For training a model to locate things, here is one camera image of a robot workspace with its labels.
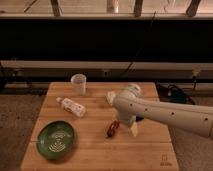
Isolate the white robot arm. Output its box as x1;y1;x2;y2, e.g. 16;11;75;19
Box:
113;84;213;140

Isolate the green ceramic bowl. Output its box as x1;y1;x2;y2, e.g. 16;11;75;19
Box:
36;121;75;160

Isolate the black smartphone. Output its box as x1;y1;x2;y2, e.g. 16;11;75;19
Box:
136;116;144;121

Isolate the white crumpled object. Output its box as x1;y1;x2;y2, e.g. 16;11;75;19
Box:
106;91;116;106

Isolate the white plastic bottle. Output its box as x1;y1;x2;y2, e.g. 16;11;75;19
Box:
56;97;86;118

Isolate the translucent plastic cup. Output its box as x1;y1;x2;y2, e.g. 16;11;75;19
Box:
71;74;86;95

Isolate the black cable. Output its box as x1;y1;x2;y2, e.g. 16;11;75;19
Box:
119;11;158;78

